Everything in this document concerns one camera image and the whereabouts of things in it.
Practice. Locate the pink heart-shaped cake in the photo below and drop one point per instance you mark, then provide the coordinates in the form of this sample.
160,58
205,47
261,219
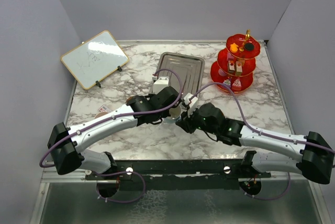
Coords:
236,85

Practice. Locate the pink mug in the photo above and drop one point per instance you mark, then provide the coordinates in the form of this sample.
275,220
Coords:
100,114

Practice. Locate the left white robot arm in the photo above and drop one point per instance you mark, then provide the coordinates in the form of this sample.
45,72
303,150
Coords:
68,146

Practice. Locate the whiteboard with yellow frame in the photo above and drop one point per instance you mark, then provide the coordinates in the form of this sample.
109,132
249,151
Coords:
95,59

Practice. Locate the small tea bag packet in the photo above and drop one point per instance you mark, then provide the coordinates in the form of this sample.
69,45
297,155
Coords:
104,108

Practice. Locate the stainless steel tray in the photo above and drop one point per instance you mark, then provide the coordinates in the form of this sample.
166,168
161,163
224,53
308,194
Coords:
190,69

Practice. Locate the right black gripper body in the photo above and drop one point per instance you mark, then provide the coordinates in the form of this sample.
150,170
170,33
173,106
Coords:
196,121

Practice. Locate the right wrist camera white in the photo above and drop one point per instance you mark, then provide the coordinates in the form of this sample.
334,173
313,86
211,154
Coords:
190,103

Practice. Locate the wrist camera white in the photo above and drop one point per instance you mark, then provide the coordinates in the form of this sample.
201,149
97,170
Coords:
190,103
159,83

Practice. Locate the black mounting rail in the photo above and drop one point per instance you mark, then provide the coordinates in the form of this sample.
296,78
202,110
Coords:
170,175

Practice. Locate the red three-tier cake stand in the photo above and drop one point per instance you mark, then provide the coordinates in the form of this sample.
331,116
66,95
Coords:
219,69

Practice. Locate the black round cookie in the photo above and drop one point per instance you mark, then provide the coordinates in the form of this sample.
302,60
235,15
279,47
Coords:
249,46

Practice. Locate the white mug blue handle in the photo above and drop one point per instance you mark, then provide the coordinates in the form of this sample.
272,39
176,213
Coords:
174,115

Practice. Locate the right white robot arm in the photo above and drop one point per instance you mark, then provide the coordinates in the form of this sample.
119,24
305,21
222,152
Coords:
309,155

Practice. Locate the orange fish-shaped pastry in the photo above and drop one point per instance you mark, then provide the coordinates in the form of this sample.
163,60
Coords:
234,48

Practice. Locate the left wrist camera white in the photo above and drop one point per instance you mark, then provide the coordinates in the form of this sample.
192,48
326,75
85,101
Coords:
159,83

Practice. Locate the brown layered cake slice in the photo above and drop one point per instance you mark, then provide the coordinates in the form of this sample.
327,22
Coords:
231,66

